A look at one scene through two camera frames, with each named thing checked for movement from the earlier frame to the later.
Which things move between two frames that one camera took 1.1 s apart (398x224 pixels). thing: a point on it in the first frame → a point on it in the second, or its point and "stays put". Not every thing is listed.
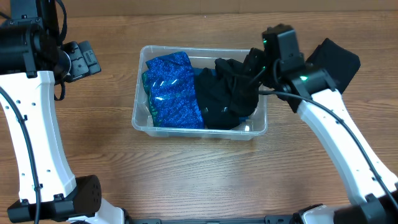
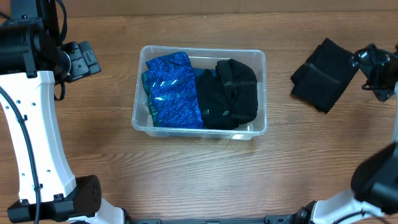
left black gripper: (84, 60) stays put
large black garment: (339, 63) stays put
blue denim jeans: (196, 72) stays put
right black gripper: (252, 57) → (382, 91)
